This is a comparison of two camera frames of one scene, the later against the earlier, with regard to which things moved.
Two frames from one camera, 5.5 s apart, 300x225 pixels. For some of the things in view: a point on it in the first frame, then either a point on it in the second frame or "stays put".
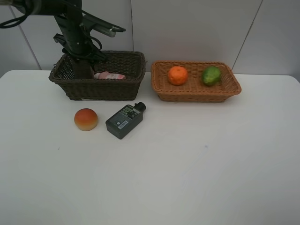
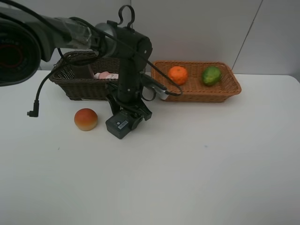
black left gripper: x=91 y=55 to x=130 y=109
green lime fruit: x=211 y=76 stays put
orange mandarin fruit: x=177 y=75 stays put
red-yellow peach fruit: x=86 y=119 stays put
